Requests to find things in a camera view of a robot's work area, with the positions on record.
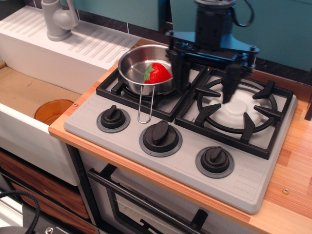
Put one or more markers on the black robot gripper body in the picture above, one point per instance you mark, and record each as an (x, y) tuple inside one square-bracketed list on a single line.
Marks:
[(212, 43)]

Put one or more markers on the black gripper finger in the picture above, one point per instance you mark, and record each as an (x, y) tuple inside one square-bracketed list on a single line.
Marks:
[(231, 79), (180, 70)]

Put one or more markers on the red plastic strawberry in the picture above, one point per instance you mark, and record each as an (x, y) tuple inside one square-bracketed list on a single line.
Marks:
[(156, 73)]

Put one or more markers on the small steel saucepan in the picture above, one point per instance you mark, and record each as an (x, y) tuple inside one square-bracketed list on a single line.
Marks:
[(132, 66)]

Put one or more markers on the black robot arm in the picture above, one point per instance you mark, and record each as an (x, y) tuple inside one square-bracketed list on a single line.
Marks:
[(219, 2)]

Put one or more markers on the black middle stove knob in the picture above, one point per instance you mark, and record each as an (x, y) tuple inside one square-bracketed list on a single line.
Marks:
[(160, 139)]

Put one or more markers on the black stove knob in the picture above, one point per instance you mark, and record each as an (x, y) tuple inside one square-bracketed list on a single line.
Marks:
[(214, 162), (160, 139), (113, 120)]

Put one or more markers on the black left stove knob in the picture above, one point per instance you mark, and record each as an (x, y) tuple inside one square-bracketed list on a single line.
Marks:
[(113, 120)]

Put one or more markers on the black right stove knob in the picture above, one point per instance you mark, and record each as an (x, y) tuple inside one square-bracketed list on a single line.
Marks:
[(214, 162)]

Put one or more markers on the grey toy stove top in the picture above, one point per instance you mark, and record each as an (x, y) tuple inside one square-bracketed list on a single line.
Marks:
[(244, 188)]

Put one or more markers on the black left burner grate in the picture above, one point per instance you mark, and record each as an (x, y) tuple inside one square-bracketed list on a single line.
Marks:
[(163, 106)]

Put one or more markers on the black burner grate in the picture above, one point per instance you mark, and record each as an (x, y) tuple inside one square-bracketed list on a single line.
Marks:
[(163, 106), (255, 120)]

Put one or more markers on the black right burner grate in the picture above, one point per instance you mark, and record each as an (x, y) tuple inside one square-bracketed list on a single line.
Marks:
[(255, 120)]

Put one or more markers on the grey toy faucet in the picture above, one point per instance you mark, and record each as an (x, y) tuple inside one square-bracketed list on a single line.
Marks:
[(59, 22)]

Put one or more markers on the orange plastic bowl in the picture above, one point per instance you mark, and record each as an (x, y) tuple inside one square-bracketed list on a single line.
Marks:
[(52, 110)]

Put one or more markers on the white toy sink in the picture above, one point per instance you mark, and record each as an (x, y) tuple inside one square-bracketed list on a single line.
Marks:
[(35, 70)]

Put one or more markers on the wooden drawer front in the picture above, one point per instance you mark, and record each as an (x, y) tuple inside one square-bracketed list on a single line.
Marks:
[(60, 201)]

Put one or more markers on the oven door with black handle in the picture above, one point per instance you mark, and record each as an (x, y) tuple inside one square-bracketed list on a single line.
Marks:
[(142, 208)]

